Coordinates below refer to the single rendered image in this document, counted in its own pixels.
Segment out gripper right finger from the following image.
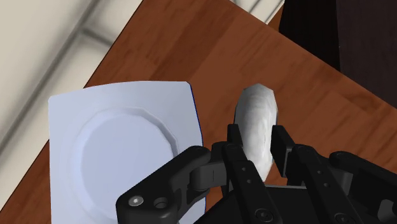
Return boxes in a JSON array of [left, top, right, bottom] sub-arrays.
[[270, 124, 397, 224]]

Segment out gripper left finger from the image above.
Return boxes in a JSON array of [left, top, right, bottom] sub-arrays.
[[115, 123, 284, 224]]

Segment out white oval egg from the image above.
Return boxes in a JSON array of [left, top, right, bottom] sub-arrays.
[[233, 83, 279, 183]]

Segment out white square plate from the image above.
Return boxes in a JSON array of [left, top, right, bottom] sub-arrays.
[[48, 81, 207, 224]]

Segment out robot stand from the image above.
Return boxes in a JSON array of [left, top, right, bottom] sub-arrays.
[[278, 0, 397, 109]]

